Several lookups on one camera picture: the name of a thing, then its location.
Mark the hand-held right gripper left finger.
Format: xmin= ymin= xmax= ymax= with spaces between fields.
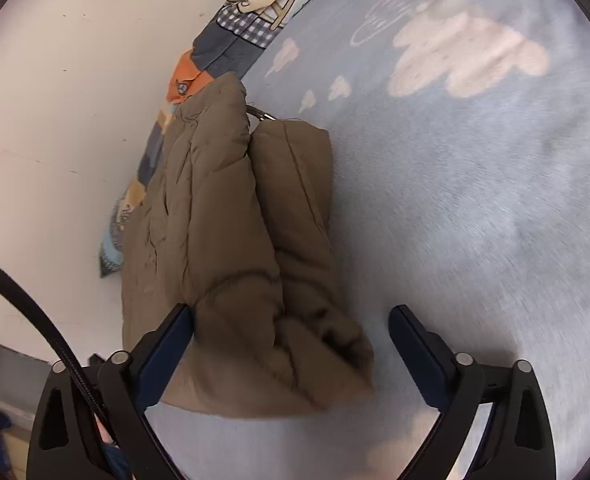
xmin=25 ymin=302 xmax=198 ymax=480

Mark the black cable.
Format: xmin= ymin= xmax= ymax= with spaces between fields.
xmin=0 ymin=249 xmax=126 ymax=461

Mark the olive brown puffer jacket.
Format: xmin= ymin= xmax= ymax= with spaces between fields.
xmin=120 ymin=71 xmax=376 ymax=418

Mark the light blue cloud-print bed sheet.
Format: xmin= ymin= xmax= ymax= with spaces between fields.
xmin=140 ymin=0 xmax=590 ymax=480

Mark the colourful patchwork blanket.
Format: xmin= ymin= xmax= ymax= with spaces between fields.
xmin=99 ymin=0 xmax=338 ymax=279

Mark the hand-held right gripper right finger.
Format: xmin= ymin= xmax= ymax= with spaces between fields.
xmin=389 ymin=304 xmax=558 ymax=480

